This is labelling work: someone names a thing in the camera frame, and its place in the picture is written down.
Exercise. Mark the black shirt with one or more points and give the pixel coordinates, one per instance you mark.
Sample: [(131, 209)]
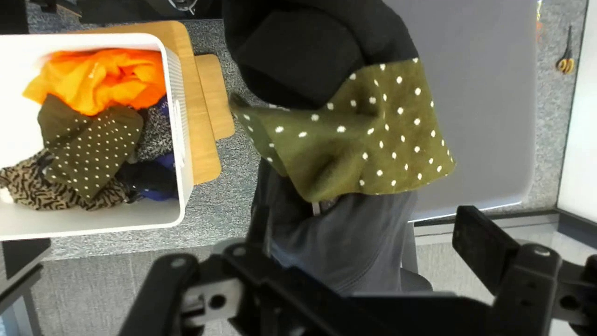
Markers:
[(297, 52)]

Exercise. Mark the white plastic basket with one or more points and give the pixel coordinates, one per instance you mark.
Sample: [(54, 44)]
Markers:
[(20, 57)]

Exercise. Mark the orange cloth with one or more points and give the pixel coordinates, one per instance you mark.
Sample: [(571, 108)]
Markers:
[(93, 80)]

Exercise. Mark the brown leopard print cloth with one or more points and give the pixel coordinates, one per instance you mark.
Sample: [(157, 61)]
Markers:
[(28, 186)]

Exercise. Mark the green polka dot cloth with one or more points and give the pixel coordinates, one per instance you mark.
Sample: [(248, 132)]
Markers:
[(86, 151)]

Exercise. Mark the wooden stool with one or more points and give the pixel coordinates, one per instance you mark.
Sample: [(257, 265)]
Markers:
[(207, 112)]

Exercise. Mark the grey mesh office chair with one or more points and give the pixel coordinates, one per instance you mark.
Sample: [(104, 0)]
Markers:
[(478, 63)]

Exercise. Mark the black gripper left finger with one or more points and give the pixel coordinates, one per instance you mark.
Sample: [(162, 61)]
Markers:
[(241, 285)]

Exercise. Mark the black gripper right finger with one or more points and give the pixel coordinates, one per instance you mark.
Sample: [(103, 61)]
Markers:
[(530, 283)]

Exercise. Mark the dark blue cloth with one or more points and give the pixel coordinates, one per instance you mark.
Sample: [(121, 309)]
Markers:
[(149, 171)]

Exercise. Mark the green polka dot sock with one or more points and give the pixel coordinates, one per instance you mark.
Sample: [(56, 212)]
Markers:
[(377, 134)]

